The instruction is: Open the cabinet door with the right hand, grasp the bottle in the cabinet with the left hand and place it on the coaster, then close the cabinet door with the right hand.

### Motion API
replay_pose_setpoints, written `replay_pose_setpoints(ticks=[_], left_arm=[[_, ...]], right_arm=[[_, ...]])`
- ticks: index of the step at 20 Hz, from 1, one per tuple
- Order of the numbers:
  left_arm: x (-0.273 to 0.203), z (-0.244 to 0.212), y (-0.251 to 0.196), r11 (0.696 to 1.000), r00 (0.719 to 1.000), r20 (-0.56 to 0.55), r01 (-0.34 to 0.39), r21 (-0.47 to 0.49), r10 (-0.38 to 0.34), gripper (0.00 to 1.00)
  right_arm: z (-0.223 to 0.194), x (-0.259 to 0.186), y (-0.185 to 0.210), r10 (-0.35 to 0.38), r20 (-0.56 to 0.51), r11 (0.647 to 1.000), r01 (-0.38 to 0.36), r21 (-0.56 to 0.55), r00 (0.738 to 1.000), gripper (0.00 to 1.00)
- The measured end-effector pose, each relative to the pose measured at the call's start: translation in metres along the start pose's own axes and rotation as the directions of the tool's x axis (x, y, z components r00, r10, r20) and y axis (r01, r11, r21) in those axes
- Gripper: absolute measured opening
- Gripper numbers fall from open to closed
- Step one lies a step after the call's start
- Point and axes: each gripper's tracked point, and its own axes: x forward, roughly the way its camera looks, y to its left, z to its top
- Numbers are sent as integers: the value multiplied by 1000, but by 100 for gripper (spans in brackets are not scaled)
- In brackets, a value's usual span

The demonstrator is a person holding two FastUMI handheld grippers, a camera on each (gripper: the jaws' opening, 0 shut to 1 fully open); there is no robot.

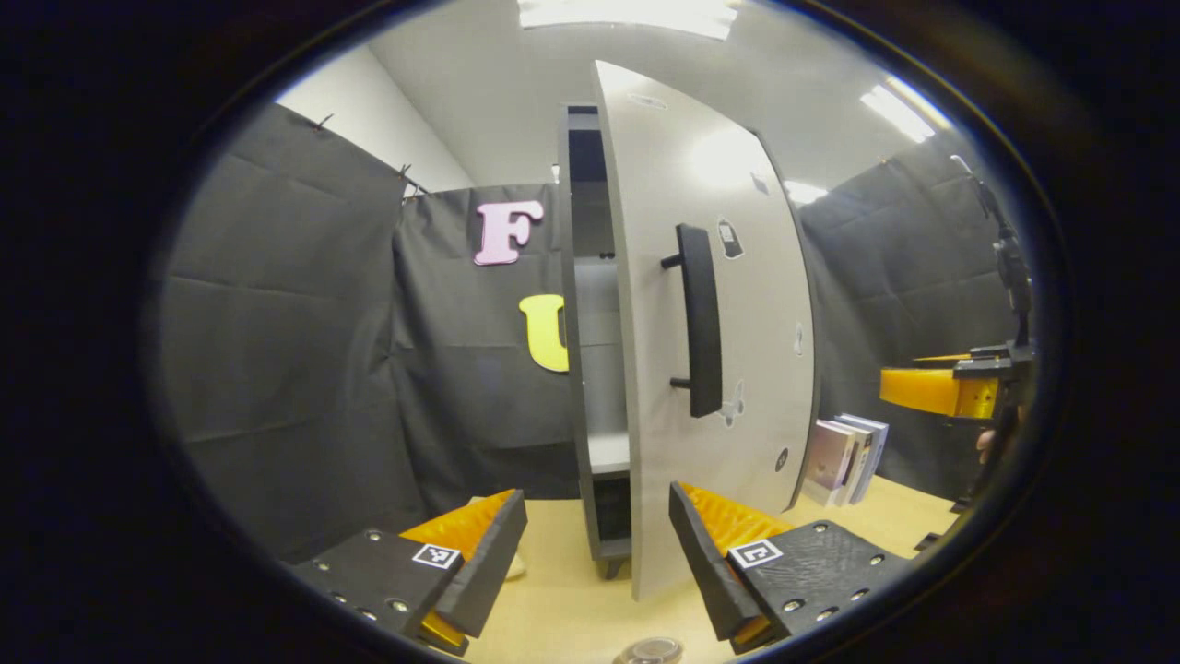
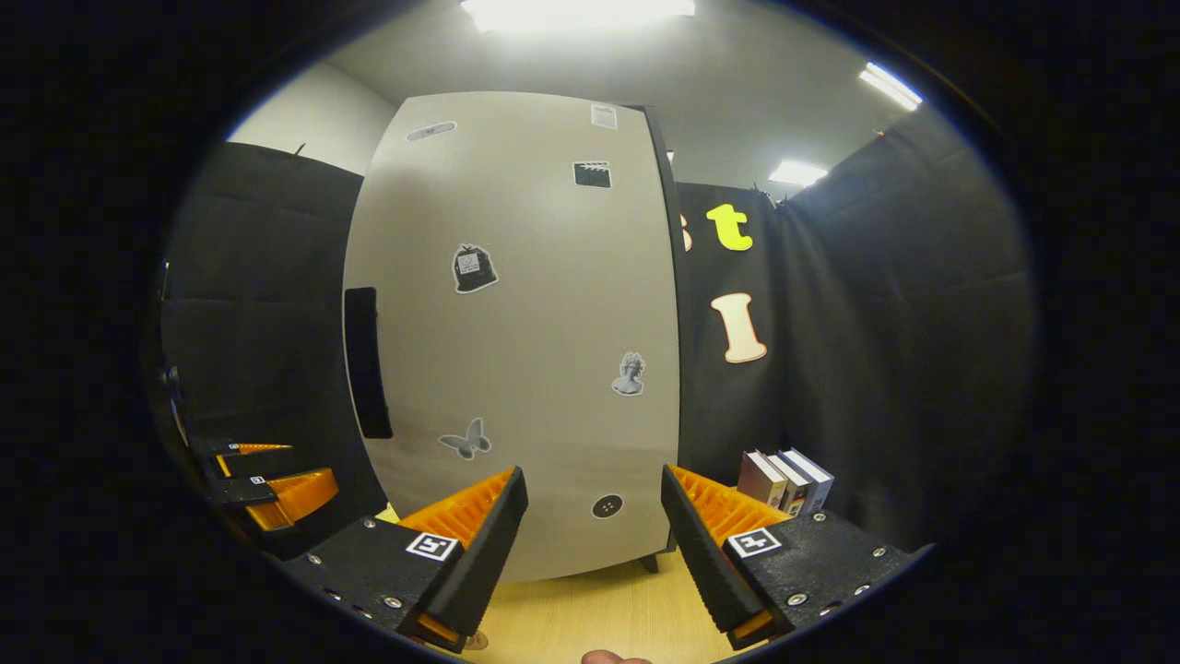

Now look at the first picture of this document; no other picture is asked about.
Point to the grey cabinet door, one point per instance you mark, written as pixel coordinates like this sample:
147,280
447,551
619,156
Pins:
645,415

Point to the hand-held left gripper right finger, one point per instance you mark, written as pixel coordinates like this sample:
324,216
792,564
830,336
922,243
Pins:
714,576

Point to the ceiling light panel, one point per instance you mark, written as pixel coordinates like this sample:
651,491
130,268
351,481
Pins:
908,109
627,14
805,191

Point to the white spine book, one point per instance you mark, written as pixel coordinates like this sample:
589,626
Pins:
855,458

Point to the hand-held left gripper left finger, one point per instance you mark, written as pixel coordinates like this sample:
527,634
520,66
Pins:
493,567

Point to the black backdrop cloth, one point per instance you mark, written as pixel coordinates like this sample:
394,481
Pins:
295,369

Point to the purple spine book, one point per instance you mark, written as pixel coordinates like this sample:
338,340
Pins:
830,456

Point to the round brown coaster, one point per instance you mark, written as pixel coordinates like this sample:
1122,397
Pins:
650,650

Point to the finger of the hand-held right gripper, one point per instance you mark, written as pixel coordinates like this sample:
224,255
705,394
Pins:
926,389
940,358

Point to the blue spine book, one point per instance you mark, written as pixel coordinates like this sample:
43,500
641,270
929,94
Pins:
873,452

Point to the cream plush toy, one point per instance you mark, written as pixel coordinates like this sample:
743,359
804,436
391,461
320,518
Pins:
516,565

